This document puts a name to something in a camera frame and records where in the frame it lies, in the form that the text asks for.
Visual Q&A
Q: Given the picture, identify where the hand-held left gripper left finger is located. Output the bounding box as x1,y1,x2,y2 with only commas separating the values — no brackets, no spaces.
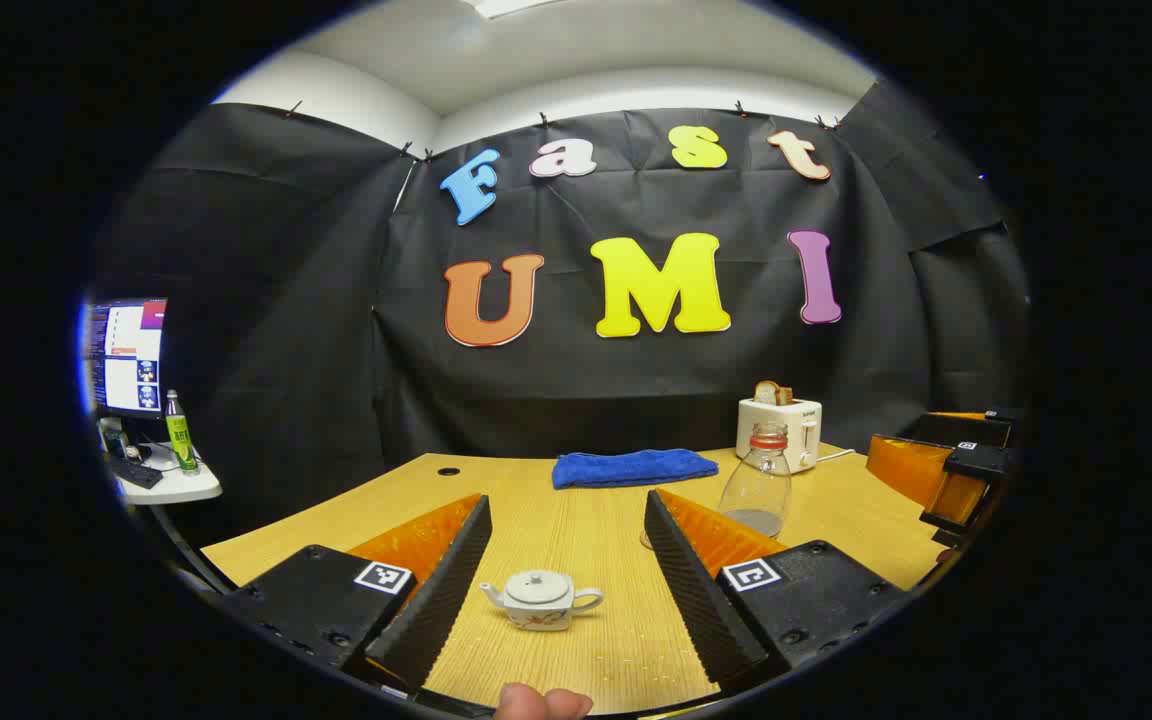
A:
221,493,494,701

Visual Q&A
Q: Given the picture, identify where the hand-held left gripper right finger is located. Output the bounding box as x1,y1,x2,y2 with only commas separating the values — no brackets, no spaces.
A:
643,489,912,696

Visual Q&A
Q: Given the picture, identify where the white square teacup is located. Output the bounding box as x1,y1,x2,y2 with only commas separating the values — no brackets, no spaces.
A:
480,570,604,632

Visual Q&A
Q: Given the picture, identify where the clear plastic water bottle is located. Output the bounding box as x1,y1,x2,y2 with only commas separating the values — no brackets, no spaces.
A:
718,422,794,539

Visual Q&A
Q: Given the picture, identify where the green drink bottle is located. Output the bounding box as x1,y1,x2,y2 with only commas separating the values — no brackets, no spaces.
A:
165,390,200,476

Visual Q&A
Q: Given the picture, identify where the blue towel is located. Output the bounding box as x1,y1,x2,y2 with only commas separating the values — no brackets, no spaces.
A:
552,448,720,490

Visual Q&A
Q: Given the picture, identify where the white toaster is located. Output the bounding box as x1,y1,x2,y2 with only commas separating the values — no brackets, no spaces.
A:
736,397,823,474

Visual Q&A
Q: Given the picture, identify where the white side table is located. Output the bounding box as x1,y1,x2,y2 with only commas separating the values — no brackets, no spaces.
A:
101,440,223,506

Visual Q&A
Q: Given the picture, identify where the computer monitor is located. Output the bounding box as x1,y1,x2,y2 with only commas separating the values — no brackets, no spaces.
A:
84,298,169,416

